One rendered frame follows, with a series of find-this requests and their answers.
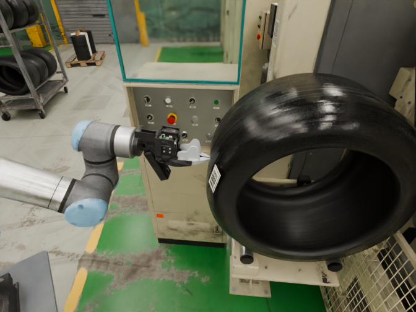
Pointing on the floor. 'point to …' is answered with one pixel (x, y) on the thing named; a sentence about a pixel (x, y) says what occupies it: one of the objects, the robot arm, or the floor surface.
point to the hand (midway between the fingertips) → (205, 160)
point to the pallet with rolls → (84, 49)
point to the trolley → (26, 61)
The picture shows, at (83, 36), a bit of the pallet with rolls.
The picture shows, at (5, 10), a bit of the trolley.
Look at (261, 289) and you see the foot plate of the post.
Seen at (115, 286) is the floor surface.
